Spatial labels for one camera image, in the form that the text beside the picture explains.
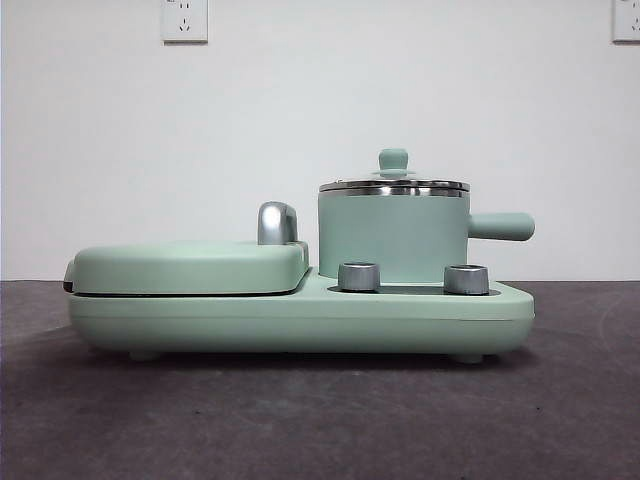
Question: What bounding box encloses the glass lid with green knob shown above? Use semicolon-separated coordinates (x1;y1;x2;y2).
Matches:
318;147;471;194

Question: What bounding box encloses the silver control knob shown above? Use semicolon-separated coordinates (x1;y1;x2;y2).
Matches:
443;263;490;295
337;261;382;292

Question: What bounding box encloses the green breakfast maker base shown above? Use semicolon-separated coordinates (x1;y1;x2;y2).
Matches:
68;266;536;362

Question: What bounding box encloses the green hinged griddle cover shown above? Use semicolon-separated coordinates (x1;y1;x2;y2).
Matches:
63;239;311;297

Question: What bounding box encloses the chrome cover handle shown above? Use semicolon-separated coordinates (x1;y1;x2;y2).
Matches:
257;200;301;246

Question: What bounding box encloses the green steamer pot with handle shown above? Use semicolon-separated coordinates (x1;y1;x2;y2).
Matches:
317;187;538;281

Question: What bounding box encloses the white wall socket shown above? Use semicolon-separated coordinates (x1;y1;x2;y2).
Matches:
160;0;209;45
612;0;640;43

